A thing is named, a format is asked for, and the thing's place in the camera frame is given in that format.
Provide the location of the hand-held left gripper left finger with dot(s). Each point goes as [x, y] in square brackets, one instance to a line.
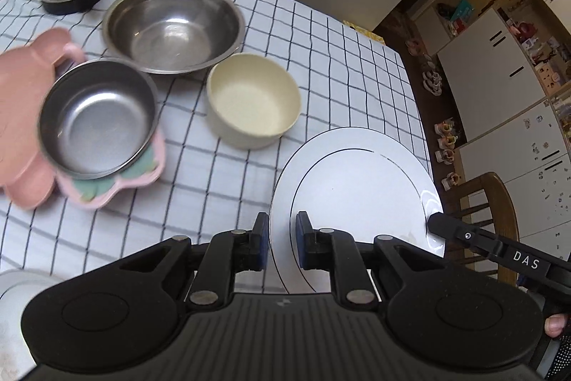
[263, 239]

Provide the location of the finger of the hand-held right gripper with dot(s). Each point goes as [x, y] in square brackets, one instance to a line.
[450, 229]

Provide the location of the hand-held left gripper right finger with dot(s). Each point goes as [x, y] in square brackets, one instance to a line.
[303, 239]

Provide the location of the white plate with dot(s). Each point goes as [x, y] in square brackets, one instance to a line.
[357, 193]

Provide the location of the pink bear-shaped plate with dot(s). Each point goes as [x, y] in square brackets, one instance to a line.
[18, 117]

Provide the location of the person's right hand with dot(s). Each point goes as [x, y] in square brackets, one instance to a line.
[555, 325]

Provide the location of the wooden chair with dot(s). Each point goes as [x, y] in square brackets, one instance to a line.
[504, 202]

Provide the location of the row of small shoes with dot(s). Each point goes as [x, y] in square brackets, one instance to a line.
[446, 131]

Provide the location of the cream bowl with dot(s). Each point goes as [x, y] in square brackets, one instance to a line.
[250, 100]

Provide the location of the pink flower-shaped dish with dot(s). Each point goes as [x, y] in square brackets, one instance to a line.
[134, 181]

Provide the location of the white cabinet with wooden shelves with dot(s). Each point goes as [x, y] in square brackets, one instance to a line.
[490, 64]

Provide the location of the checked tablecloth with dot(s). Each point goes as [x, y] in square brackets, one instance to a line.
[334, 64]

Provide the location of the yellow patterned cloth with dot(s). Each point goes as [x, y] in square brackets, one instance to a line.
[363, 30]

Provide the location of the teal box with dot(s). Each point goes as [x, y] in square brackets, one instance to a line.
[461, 9]

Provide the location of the large steel bowl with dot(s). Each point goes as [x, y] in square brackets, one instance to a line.
[174, 28]

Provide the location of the white round object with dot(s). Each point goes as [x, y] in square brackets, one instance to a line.
[13, 309]

